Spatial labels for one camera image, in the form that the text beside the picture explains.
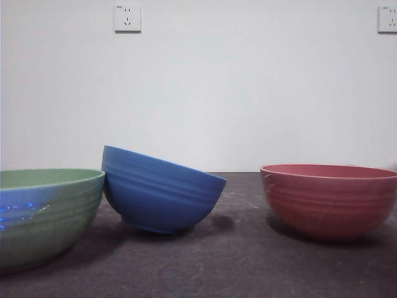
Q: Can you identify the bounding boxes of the green ribbed bowl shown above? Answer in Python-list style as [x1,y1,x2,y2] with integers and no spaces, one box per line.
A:
[0,168,107,274]

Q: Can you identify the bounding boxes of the red ribbed bowl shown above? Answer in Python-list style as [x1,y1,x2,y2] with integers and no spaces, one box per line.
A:
[259,163,397,243]

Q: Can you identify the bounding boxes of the blue ribbed bowl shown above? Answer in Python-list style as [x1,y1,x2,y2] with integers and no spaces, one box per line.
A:
[100,144,228,235]

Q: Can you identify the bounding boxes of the white wall socket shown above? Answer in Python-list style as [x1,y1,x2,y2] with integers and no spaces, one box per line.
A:
[377,5,397,35]
[114,4,143,34]

